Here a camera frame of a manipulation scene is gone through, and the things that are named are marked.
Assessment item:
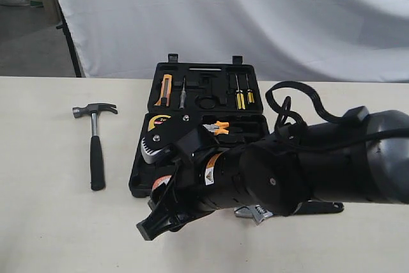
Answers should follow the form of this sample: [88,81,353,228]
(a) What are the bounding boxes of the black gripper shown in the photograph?
[137,145,256,241]

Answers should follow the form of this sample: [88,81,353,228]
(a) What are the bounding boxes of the claw hammer black grip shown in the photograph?
[72,102,118,191]

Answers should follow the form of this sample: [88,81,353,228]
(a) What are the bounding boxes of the adjustable wrench black handle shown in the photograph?
[234,201,344,225]

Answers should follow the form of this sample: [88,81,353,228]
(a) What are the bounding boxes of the black plastic tool case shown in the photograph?
[128,54,269,198]

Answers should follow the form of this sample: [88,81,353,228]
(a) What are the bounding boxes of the black electrical tape roll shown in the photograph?
[150,175,172,199]

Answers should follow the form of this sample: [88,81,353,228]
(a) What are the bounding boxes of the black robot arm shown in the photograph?
[137,109,408,240]

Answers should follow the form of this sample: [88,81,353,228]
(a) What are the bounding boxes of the yellow tape measure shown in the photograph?
[147,114,171,132]

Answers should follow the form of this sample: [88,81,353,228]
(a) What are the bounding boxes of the orange utility knife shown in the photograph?
[155,74,173,107]

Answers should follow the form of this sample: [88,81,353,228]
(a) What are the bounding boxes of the large yellow black screwdriver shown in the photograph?
[235,74,245,110]

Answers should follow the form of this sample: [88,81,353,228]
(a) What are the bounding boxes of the small yellow black screwdriver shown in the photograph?
[245,74,255,104]

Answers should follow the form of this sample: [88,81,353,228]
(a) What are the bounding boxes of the black backdrop stand pole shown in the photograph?
[56,3,82,78]

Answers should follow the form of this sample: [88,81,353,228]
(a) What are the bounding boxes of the white backdrop cloth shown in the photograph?
[58,0,408,82]

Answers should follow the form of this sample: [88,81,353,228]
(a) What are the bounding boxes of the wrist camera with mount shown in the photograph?
[140,112,217,164]

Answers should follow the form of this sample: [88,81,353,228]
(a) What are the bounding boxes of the orange handled pliers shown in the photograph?
[203,121,230,136]

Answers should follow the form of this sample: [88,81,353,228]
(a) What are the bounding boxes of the clear handled test screwdriver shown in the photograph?
[179,77,187,109]

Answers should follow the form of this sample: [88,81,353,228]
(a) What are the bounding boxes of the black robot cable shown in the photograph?
[265,81,409,154]

